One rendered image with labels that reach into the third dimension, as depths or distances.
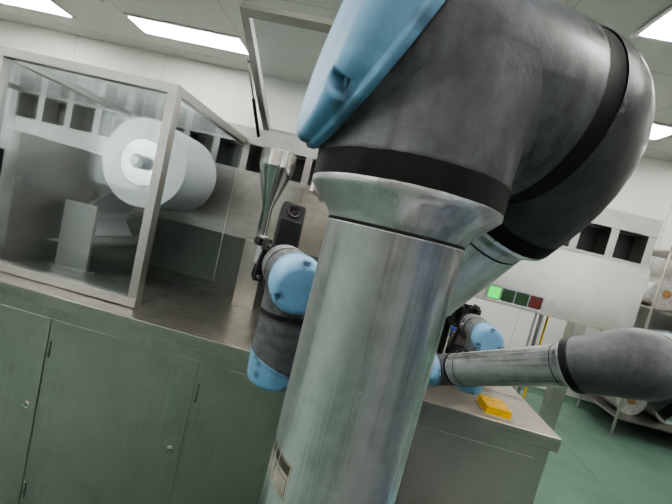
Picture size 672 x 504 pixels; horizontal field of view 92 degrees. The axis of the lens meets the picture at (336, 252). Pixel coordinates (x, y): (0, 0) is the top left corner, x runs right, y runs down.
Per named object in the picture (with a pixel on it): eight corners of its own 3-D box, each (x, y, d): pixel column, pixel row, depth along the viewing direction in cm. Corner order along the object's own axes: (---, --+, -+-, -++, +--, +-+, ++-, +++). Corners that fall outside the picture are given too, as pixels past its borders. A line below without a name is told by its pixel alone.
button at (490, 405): (484, 413, 90) (487, 405, 90) (476, 400, 97) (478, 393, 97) (510, 420, 90) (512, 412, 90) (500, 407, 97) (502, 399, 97)
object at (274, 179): (222, 304, 128) (253, 159, 123) (236, 297, 142) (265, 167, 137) (256, 313, 127) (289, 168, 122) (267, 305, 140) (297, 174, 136)
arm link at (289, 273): (263, 319, 40) (278, 252, 40) (256, 295, 51) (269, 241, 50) (322, 327, 43) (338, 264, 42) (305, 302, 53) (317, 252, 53)
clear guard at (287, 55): (248, 14, 110) (249, 13, 110) (269, 130, 154) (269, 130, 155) (567, 77, 102) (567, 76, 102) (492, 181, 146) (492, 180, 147)
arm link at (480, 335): (470, 355, 84) (479, 323, 83) (458, 341, 95) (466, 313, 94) (501, 363, 83) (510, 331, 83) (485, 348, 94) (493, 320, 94)
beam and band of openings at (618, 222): (6, 116, 163) (14, 70, 161) (24, 121, 171) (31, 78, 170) (648, 269, 140) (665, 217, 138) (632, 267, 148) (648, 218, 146)
